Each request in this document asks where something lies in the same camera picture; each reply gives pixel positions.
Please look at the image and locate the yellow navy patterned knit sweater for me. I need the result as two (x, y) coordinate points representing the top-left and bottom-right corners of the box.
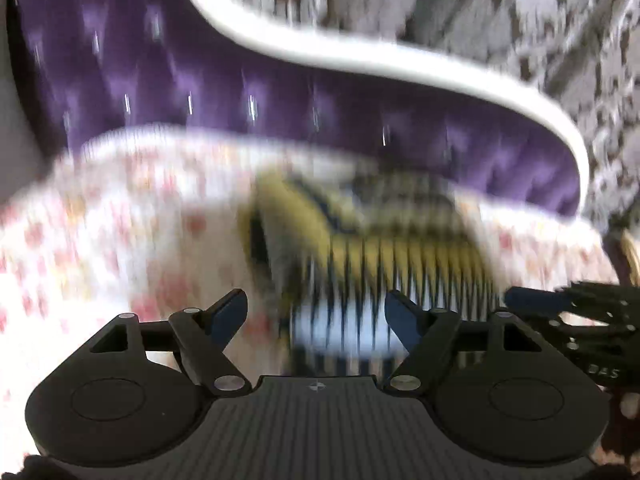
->
(252, 169), (499, 361)

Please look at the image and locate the damask patterned curtain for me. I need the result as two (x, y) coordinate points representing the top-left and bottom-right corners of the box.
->
(240, 0), (639, 233)

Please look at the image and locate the floral quilted bedspread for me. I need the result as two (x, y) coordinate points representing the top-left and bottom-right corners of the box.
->
(0, 123), (626, 411)

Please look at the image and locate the beige cloth bag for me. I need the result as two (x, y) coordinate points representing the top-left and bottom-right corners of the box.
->
(618, 229), (640, 286)

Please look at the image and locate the purple tufted chaise backrest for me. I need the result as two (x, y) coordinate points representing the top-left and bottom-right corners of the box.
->
(9, 0), (589, 216)

